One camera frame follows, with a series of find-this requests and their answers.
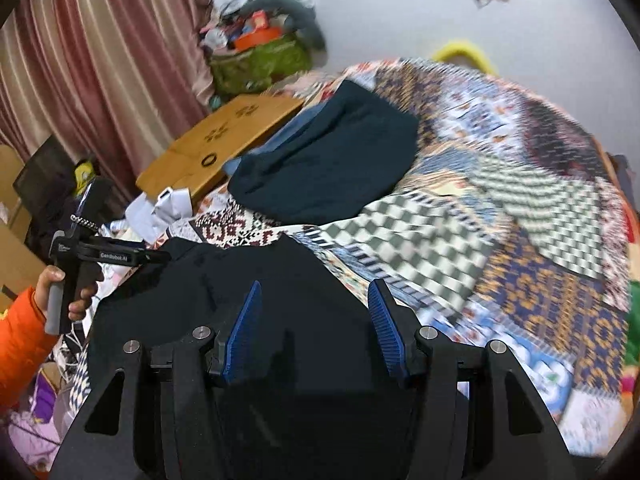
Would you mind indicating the striped pink curtain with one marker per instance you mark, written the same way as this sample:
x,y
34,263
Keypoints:
x,y
100,60

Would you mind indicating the yellow toy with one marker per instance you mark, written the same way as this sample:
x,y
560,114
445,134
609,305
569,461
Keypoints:
x,y
84,175

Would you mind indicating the brown cardboard box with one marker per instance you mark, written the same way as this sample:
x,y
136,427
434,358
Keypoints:
x,y
17,255

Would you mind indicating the black flat screen device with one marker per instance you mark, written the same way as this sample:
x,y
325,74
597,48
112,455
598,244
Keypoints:
x,y
42,175

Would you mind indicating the green cloth-covered bin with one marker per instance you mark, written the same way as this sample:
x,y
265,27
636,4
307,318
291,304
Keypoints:
x,y
260,67

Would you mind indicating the grey long pillow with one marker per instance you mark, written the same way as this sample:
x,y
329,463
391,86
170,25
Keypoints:
x,y
300,15

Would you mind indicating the black pants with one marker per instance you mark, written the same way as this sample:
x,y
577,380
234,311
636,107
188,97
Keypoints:
x,y
200,290

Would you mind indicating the small red box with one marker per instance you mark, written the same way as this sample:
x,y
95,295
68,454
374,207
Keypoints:
x,y
260,19

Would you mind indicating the wooden lap desk board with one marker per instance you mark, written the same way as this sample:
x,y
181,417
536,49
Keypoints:
x,y
220,135

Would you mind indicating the folded blue jeans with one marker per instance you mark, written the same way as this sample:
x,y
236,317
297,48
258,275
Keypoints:
x,y
285,137

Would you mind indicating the yellow foam tube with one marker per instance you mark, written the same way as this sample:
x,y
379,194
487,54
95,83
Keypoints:
x,y
462,47

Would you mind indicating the orange box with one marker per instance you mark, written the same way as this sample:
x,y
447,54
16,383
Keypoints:
x,y
257,40

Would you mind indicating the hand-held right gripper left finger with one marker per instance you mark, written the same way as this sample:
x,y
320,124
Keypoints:
x,y
244,332

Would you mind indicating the folded dark teal pants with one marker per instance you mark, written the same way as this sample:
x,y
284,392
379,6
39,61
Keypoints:
x,y
330,160

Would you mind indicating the person's left forearm orange sleeve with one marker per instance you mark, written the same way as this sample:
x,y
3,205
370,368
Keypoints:
x,y
20,350

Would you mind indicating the patchwork printed blanket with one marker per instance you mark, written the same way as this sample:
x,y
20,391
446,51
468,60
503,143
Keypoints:
x,y
500,240

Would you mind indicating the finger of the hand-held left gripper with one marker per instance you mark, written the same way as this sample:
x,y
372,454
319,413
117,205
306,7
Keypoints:
x,y
159,257

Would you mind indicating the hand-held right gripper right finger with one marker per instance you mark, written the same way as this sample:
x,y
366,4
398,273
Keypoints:
x,y
389,335

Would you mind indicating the person's left hand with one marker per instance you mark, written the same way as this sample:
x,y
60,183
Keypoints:
x,y
82,300

